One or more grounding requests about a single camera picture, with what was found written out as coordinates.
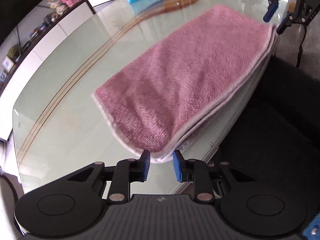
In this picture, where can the white low cabinet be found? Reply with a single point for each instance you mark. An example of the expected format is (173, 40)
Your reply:
(41, 47)

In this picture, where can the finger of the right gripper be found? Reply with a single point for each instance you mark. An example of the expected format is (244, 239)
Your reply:
(273, 6)
(286, 22)

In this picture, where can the black wall television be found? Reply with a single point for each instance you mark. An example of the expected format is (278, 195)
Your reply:
(12, 12)

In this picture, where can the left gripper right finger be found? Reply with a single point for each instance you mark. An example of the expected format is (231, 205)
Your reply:
(196, 172)

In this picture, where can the pink terry towel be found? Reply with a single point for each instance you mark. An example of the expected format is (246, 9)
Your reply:
(162, 97)

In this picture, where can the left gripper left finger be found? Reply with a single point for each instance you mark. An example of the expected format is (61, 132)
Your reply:
(126, 172)

